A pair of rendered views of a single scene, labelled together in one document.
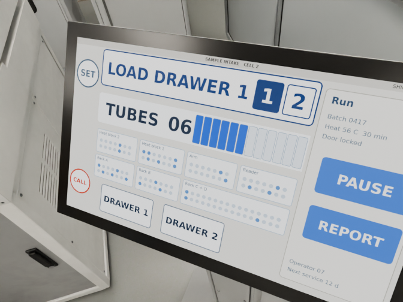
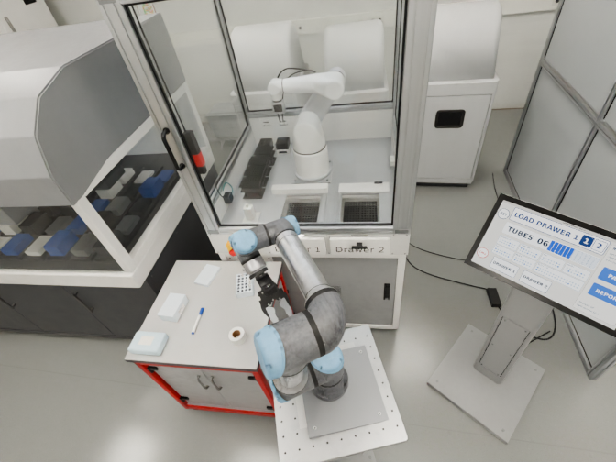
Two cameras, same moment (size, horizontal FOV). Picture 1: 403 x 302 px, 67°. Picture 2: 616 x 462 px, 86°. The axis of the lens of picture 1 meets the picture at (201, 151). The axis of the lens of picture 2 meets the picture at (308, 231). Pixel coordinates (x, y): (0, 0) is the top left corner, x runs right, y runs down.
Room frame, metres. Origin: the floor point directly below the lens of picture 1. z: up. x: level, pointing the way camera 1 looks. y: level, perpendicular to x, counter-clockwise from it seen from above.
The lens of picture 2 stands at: (-0.71, 0.51, 2.08)
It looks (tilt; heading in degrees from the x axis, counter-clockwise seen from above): 44 degrees down; 22
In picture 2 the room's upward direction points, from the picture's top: 10 degrees counter-clockwise
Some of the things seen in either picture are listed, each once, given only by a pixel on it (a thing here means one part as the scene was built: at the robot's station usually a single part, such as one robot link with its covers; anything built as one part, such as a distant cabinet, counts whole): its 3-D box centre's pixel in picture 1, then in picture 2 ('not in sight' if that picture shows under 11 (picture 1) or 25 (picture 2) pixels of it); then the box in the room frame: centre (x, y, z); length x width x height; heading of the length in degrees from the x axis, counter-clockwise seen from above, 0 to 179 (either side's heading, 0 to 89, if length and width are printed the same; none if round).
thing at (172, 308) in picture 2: not in sight; (173, 307); (-0.06, 1.55, 0.79); 0.13 x 0.09 x 0.05; 3
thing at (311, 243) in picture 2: not in sight; (297, 246); (0.35, 1.02, 0.87); 0.29 x 0.02 x 0.11; 98
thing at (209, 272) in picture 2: not in sight; (207, 275); (0.17, 1.49, 0.77); 0.13 x 0.09 x 0.02; 175
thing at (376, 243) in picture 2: not in sight; (359, 246); (0.39, 0.71, 0.87); 0.29 x 0.02 x 0.11; 98
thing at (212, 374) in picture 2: not in sight; (232, 343); (0.00, 1.39, 0.38); 0.62 x 0.58 x 0.76; 98
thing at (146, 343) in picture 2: not in sight; (148, 343); (-0.25, 1.57, 0.78); 0.15 x 0.10 x 0.04; 98
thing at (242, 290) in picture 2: not in sight; (245, 284); (0.13, 1.25, 0.78); 0.12 x 0.08 x 0.04; 22
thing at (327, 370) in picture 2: not in sight; (324, 362); (-0.24, 0.73, 0.94); 0.13 x 0.12 x 0.14; 129
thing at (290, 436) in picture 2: not in sight; (331, 393); (-0.25, 0.73, 0.70); 0.45 x 0.44 x 0.12; 25
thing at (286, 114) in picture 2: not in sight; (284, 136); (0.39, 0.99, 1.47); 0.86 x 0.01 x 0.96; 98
